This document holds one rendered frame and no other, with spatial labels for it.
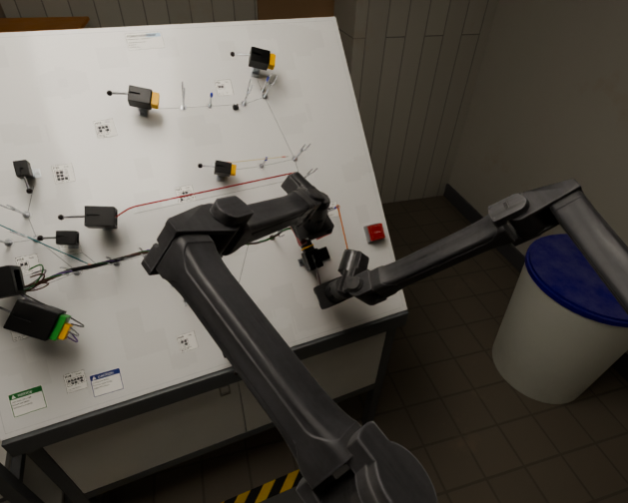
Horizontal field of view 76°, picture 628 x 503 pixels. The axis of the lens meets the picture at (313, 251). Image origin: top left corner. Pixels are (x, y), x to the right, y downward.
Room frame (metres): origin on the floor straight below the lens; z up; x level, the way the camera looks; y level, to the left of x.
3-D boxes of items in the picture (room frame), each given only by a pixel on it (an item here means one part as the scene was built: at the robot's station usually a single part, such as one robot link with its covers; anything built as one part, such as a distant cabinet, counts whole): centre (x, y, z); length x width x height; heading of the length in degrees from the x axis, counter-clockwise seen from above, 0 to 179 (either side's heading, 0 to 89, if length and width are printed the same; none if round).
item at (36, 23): (2.42, 1.56, 1.26); 0.49 x 0.41 x 0.28; 107
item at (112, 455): (0.60, 0.48, 0.60); 0.55 x 0.02 x 0.39; 114
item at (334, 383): (0.82, -0.02, 0.60); 0.55 x 0.03 x 0.39; 114
